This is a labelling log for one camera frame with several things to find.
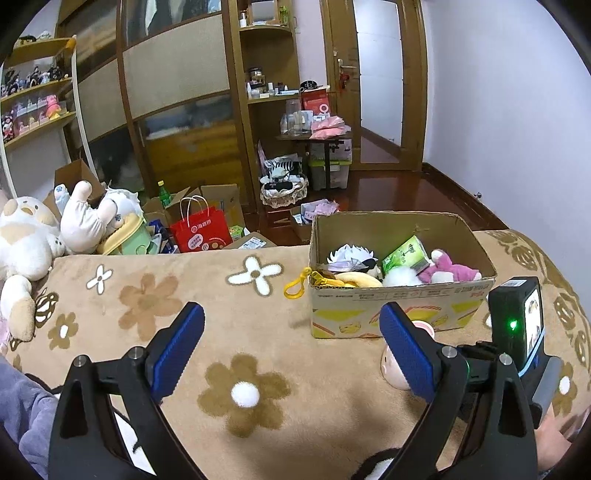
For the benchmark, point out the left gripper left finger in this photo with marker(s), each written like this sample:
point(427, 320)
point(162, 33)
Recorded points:
point(85, 441)

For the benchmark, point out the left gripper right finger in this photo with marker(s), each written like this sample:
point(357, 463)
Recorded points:
point(499, 442)

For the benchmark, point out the pink strawberry bear plush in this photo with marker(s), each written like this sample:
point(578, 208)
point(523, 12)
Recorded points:
point(443, 270)

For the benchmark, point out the white fluffy plush ball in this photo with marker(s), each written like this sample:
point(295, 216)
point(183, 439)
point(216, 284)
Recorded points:
point(401, 276)

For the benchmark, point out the green tissue pack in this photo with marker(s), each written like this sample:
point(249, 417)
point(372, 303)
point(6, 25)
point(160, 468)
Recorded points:
point(411, 254)

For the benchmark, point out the white haired purple doll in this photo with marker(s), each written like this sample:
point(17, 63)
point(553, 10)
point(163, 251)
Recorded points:
point(352, 258)

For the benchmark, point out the person's right hand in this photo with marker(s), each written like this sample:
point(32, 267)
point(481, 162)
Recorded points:
point(553, 440)

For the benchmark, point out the purple clothed leg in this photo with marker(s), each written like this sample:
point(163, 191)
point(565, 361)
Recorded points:
point(27, 416)

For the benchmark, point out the pink swirl roll plush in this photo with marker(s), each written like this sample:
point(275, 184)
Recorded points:
point(407, 366)

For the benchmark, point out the floral beige blanket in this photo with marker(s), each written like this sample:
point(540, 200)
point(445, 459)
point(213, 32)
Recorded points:
point(277, 388)

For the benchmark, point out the open cardboard box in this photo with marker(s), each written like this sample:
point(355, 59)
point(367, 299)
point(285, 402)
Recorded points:
point(354, 312)

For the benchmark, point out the green yellow plush bag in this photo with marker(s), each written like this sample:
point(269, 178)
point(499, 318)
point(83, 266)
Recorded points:
point(131, 238)

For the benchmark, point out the large cream duck plush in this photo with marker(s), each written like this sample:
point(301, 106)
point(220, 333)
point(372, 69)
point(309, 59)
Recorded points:
point(30, 242)

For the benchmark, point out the white pink elephant plush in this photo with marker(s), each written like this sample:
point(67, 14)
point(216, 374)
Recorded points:
point(82, 226)

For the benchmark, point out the red paper shopping bag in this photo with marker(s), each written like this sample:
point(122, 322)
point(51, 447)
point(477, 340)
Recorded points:
point(201, 227)

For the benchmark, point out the green glass bottle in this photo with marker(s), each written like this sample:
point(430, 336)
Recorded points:
point(163, 194)

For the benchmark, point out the labelled parcel box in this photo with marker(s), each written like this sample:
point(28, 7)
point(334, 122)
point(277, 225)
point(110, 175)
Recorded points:
point(252, 241)

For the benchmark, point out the brown carton by shelf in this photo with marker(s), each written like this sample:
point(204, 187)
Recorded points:
point(68, 176)

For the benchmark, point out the small carton with packets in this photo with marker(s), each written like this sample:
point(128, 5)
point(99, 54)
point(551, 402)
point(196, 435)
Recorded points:
point(301, 217)

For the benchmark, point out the brown floor carton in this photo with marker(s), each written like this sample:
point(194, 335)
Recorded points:
point(224, 197)

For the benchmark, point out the clear storage bin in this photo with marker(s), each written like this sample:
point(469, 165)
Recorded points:
point(338, 174)

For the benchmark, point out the lace basket with plush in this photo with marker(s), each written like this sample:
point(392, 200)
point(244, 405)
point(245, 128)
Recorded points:
point(283, 182)

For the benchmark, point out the white toy shelf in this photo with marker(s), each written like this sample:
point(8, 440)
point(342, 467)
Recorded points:
point(40, 103)

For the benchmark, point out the pink folded cloth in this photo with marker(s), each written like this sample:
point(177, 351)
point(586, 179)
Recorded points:
point(329, 127)

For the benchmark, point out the small black side table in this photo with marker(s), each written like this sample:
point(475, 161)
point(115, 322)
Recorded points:
point(338, 148)

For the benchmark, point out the red gift box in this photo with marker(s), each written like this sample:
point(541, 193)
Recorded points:
point(316, 101)

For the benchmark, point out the large wooden wardrobe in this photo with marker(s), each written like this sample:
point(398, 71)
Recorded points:
point(179, 91)

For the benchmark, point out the black camera with screen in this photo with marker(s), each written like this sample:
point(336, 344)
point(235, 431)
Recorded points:
point(516, 312)

